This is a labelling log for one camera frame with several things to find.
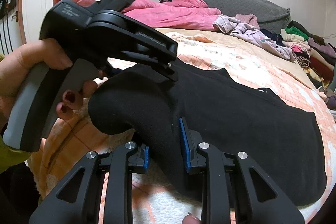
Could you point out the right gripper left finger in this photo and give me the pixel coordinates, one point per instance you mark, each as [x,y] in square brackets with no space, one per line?
[96,181]

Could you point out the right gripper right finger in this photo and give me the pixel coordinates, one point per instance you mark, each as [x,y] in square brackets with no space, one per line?
[235,189]

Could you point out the black sweater orange cuffs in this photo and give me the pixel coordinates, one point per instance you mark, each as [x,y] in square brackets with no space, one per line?
[285,141]

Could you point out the stack of folded clothes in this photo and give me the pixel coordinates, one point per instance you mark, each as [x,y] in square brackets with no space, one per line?
[315,56]

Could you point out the left hand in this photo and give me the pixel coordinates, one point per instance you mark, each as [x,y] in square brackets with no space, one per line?
[48,51]

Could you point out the right hand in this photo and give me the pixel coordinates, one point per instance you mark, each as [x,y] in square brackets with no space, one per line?
[191,219]

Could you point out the peach white patterned blanket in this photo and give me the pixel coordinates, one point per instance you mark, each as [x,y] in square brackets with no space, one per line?
[154,200]

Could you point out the pink quilt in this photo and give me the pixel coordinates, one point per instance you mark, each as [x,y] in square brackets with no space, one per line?
[185,14]

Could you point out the lilac crumpled garment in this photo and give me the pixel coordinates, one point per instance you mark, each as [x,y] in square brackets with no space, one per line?
[234,27]

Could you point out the grey headboard cover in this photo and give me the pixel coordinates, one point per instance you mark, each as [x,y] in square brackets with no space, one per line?
[270,16]

